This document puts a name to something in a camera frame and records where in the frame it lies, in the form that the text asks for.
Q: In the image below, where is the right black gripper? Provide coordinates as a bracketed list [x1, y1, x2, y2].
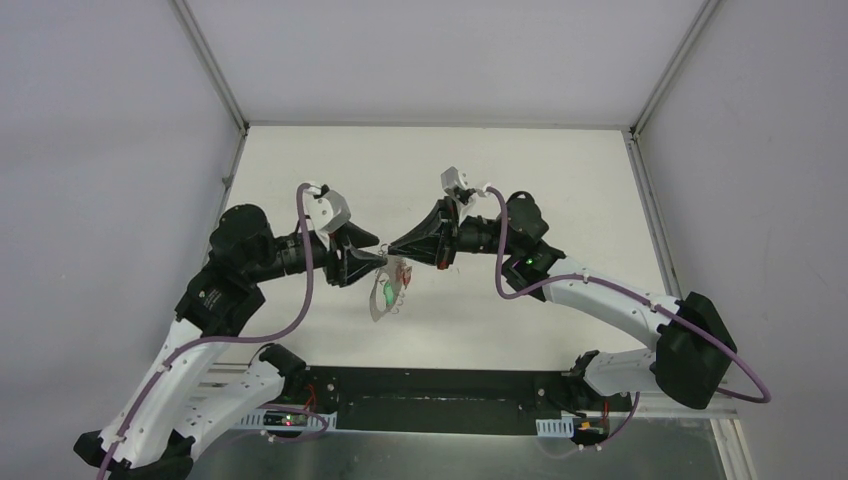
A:
[388, 196, 519, 271]

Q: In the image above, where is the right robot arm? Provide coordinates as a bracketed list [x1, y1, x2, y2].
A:
[388, 191, 737, 410]

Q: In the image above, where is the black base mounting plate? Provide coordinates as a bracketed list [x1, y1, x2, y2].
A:
[276, 366, 632, 436]

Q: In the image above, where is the green key tag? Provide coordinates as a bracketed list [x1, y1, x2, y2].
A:
[382, 281, 397, 308]

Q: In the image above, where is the aluminium frame rail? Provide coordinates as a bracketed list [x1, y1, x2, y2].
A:
[637, 375, 737, 419]

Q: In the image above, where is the white slotted cable duct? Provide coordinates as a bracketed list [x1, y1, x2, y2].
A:
[232, 407, 337, 432]

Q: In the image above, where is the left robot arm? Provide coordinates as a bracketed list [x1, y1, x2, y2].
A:
[74, 204, 386, 479]

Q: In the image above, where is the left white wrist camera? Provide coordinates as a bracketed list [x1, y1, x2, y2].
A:
[304, 189, 352, 234]

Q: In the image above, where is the red key tag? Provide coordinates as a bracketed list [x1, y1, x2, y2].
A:
[397, 264, 412, 288]

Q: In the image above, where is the perforated metal ring plate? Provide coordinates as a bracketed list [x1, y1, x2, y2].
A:
[369, 255, 412, 322]

